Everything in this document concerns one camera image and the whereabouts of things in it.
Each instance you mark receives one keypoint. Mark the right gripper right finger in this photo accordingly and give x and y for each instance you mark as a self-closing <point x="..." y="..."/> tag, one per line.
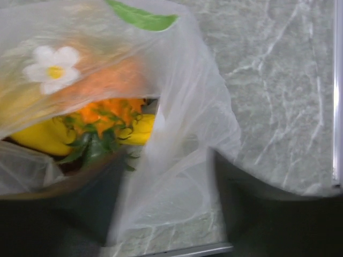
<point x="263" y="220"/>

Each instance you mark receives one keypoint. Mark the yellow bell pepper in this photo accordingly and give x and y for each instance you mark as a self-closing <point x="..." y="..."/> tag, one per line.
<point x="51" y="137"/>

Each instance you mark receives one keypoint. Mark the orange spiky pineapple toy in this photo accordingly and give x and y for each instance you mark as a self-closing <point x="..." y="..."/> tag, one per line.
<point x="98" y="126"/>

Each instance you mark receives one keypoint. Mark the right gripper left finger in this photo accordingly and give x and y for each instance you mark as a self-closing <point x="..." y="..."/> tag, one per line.
<point x="68" y="218"/>

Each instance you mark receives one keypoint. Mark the transparent plastic bag with fruit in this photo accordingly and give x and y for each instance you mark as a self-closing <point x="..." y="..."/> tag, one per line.
<point x="57" y="57"/>

